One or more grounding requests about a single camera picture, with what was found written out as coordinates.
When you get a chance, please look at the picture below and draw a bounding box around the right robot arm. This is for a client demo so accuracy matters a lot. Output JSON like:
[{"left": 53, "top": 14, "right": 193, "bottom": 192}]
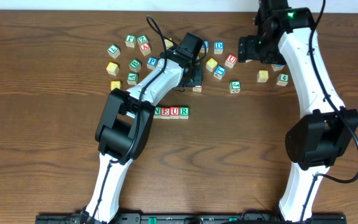
[{"left": 238, "top": 0, "right": 358, "bottom": 223}]

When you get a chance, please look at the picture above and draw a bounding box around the green Z block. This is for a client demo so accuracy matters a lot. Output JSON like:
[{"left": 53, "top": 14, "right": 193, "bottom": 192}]
[{"left": 137, "top": 35, "right": 149, "bottom": 45}]

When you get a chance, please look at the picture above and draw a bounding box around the red I block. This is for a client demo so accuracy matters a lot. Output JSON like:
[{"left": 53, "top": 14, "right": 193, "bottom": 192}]
[{"left": 193, "top": 86, "right": 203, "bottom": 93}]

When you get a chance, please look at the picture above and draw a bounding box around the yellow C block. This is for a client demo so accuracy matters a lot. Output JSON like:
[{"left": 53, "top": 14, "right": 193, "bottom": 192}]
[{"left": 106, "top": 62, "right": 119, "bottom": 76}]

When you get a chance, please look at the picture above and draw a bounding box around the green R block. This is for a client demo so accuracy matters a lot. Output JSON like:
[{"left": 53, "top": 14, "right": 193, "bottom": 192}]
[{"left": 180, "top": 106, "right": 190, "bottom": 119}]

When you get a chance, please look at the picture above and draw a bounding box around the yellow O block right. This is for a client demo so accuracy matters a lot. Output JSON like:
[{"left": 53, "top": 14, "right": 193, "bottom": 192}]
[{"left": 206, "top": 58, "right": 218, "bottom": 72}]

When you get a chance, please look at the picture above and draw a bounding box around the green j block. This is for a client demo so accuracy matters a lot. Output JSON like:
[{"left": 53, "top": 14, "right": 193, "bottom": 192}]
[
  {"left": 125, "top": 35, "right": 136, "bottom": 48},
  {"left": 229, "top": 81, "right": 241, "bottom": 93}
]

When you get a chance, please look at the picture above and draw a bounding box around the yellow s block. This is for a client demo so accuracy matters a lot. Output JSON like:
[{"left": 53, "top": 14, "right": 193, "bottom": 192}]
[
  {"left": 257, "top": 70, "right": 269, "bottom": 83},
  {"left": 164, "top": 38, "right": 175, "bottom": 49}
]

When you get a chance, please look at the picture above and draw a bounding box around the left black cable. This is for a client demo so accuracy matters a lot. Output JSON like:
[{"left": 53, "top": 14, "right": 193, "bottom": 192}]
[{"left": 85, "top": 15, "right": 180, "bottom": 224}]

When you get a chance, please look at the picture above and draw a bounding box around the green B block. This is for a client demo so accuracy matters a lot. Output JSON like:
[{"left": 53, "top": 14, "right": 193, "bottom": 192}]
[{"left": 129, "top": 58, "right": 141, "bottom": 73}]

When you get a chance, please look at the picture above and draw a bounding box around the red E block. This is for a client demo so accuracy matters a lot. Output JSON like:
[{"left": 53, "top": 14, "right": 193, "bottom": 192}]
[{"left": 161, "top": 108, "right": 170, "bottom": 119}]

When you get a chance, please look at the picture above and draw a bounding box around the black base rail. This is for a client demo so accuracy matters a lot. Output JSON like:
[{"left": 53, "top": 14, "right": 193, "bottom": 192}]
[{"left": 35, "top": 212, "right": 347, "bottom": 224}]

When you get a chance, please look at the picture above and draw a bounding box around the blue 2 block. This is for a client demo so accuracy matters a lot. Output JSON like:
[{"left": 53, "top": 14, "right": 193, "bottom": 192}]
[{"left": 200, "top": 40, "right": 209, "bottom": 54}]

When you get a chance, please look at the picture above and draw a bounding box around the blue D block centre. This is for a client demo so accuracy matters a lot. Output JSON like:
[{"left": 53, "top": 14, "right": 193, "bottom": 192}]
[{"left": 214, "top": 42, "right": 224, "bottom": 54}]

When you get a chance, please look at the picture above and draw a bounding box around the green L block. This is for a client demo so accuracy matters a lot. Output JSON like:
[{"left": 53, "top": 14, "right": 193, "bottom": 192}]
[{"left": 107, "top": 45, "right": 121, "bottom": 58}]

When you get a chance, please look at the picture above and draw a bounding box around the yellow S block top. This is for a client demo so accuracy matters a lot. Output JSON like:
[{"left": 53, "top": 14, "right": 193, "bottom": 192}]
[{"left": 164, "top": 38, "right": 175, "bottom": 49}]

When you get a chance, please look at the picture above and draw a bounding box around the red u block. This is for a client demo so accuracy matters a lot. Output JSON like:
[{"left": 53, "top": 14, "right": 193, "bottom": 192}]
[
  {"left": 170, "top": 107, "right": 180, "bottom": 119},
  {"left": 225, "top": 54, "right": 238, "bottom": 68}
]

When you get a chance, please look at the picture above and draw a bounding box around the blue T block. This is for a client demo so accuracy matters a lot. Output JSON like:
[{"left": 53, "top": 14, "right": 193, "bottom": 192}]
[{"left": 214, "top": 65, "right": 226, "bottom": 80}]

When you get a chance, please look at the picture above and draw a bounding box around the green J block lower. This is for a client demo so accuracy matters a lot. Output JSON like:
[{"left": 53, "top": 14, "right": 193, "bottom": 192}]
[{"left": 229, "top": 81, "right": 241, "bottom": 93}]

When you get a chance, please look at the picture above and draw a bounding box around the blue L block right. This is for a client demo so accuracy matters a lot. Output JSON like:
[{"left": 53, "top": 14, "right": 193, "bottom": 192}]
[{"left": 272, "top": 64, "right": 285, "bottom": 72}]

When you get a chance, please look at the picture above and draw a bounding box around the red A block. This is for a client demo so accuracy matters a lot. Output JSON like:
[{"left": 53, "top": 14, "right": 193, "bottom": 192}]
[{"left": 139, "top": 42, "right": 151, "bottom": 56}]

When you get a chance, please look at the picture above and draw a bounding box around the yellow S block right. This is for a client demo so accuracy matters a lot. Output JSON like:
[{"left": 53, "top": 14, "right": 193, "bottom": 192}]
[{"left": 257, "top": 70, "right": 269, "bottom": 83}]

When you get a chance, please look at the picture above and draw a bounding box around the green N block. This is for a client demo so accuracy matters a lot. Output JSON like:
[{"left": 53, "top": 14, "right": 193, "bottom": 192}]
[{"left": 154, "top": 106, "right": 162, "bottom": 119}]

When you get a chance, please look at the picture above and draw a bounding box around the blue P block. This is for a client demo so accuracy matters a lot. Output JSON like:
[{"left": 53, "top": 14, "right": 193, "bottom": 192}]
[{"left": 147, "top": 57, "right": 158, "bottom": 70}]

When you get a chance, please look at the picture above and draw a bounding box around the green 4 block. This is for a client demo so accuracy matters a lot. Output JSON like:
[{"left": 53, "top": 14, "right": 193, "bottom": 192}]
[{"left": 276, "top": 73, "right": 290, "bottom": 86}]

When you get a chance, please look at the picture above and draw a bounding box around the green J block upper left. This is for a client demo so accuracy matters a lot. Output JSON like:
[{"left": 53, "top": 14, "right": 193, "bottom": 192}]
[{"left": 125, "top": 35, "right": 136, "bottom": 48}]

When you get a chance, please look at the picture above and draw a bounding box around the yellow K block left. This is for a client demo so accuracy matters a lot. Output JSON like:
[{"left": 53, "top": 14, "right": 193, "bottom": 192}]
[{"left": 110, "top": 81, "right": 122, "bottom": 90}]

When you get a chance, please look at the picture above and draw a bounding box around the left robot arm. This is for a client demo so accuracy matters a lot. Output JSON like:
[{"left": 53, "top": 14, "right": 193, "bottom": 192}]
[{"left": 80, "top": 33, "right": 204, "bottom": 223}]

